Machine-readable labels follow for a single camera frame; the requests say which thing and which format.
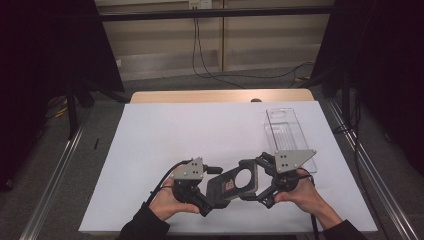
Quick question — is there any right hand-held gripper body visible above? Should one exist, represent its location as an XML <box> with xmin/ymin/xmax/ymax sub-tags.
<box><xmin>271</xmin><ymin>149</ymin><xmax>317</xmax><ymax>193</ymax></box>

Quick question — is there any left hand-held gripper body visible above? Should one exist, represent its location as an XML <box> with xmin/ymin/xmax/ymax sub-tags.
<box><xmin>170</xmin><ymin>156</ymin><xmax>205</xmax><ymax>205</ymax></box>

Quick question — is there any clear plastic box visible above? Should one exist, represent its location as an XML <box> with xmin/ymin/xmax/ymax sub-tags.
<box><xmin>263</xmin><ymin>107</ymin><xmax>318</xmax><ymax>174</ymax></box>

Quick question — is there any person's right hand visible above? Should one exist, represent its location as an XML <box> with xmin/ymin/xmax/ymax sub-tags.
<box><xmin>274</xmin><ymin>169</ymin><xmax>329</xmax><ymax>218</ymax></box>

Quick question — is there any person's left hand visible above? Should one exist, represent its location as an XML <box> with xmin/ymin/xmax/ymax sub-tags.
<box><xmin>148</xmin><ymin>178</ymin><xmax>201</xmax><ymax>222</ymax></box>

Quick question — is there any black curtain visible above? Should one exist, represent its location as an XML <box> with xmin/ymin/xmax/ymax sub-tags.
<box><xmin>311</xmin><ymin>0</ymin><xmax>424</xmax><ymax>176</ymax></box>
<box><xmin>0</xmin><ymin>0</ymin><xmax>125</xmax><ymax>193</ymax></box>

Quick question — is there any black metal stand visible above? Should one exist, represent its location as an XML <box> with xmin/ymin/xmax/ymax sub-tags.
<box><xmin>65</xmin><ymin>78</ymin><xmax>82</xmax><ymax>140</ymax></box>

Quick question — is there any long wooden desk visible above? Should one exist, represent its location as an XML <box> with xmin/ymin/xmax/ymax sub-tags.
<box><xmin>98</xmin><ymin>5</ymin><xmax>334</xmax><ymax>22</ymax></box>

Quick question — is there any left hand-held gripper cable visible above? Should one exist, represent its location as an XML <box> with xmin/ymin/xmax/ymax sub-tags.
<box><xmin>144</xmin><ymin>158</ymin><xmax>194</xmax><ymax>208</ymax></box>

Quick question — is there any hand-held gripper cable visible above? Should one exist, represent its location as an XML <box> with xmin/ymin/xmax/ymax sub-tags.
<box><xmin>144</xmin><ymin>158</ymin><xmax>194</xmax><ymax>208</ymax></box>
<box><xmin>299</xmin><ymin>173</ymin><xmax>320</xmax><ymax>240</ymax></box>

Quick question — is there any right hand-held gripper cable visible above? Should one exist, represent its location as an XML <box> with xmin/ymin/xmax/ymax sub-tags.
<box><xmin>299</xmin><ymin>173</ymin><xmax>320</xmax><ymax>240</ymax></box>

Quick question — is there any aluminium floor rail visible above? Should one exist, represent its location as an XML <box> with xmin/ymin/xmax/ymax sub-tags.
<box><xmin>324</xmin><ymin>99</ymin><xmax>420</xmax><ymax>240</ymax></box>
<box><xmin>19</xmin><ymin>121</ymin><xmax>88</xmax><ymax>240</ymax></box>

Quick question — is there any black power cable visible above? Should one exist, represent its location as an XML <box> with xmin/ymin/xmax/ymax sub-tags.
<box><xmin>191</xmin><ymin>9</ymin><xmax>247</xmax><ymax>90</ymax></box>
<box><xmin>195</xmin><ymin>9</ymin><xmax>315</xmax><ymax>80</ymax></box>

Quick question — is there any white wall socket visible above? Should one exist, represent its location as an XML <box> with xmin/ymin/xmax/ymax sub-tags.
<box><xmin>188</xmin><ymin>0</ymin><xmax>213</xmax><ymax>10</ymax></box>

